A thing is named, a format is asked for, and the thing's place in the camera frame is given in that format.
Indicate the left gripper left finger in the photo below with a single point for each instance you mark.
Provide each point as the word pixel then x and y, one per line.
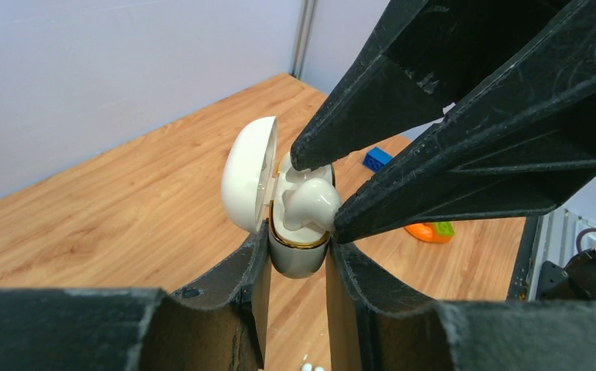
pixel 216 322

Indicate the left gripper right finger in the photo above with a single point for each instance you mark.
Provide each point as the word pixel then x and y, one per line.
pixel 377 322

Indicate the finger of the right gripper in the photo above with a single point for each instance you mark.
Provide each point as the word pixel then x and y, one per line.
pixel 420 57
pixel 521 143

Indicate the white stem earbud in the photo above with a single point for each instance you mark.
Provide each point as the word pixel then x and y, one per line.
pixel 315 201

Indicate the white gold earbud case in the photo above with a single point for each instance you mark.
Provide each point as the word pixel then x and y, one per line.
pixel 253 188

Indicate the white clip earbud left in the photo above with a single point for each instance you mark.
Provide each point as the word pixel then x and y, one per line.
pixel 310 367

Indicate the blue object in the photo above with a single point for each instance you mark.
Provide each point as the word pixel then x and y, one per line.
pixel 376 158

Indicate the green building block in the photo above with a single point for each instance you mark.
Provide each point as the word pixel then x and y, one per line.
pixel 443 229

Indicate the orange ring toy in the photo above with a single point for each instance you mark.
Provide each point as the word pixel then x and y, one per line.
pixel 424 232

